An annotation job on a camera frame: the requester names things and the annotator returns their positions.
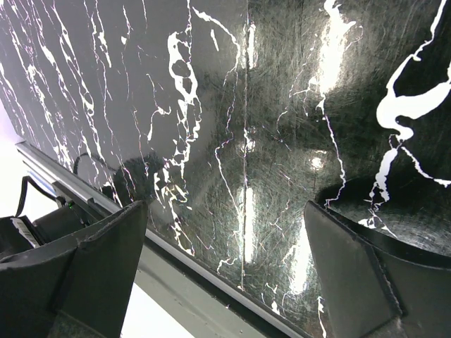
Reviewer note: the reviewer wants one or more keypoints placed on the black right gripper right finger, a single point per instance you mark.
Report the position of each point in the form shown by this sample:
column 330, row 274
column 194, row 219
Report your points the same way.
column 375, row 285

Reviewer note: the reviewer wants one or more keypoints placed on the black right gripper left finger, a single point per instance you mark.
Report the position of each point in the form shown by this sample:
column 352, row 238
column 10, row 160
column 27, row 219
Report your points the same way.
column 75, row 286

